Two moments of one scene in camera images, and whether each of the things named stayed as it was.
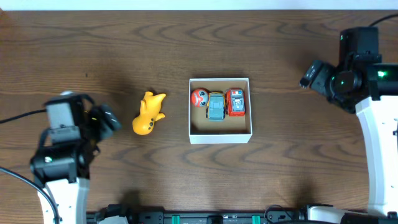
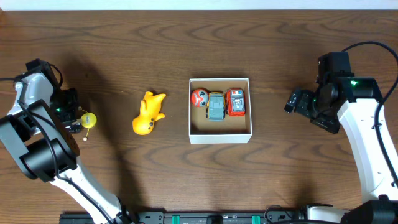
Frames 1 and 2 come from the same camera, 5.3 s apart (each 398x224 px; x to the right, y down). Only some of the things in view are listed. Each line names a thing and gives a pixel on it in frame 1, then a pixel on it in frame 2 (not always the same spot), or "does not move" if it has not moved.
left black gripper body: x=104 y=121 to x=72 y=116
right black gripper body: x=321 y=84 to x=308 y=104
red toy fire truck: x=236 y=102 does not move
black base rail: x=232 y=218 does not move
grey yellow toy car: x=215 y=110 does not move
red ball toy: x=199 y=97 does not move
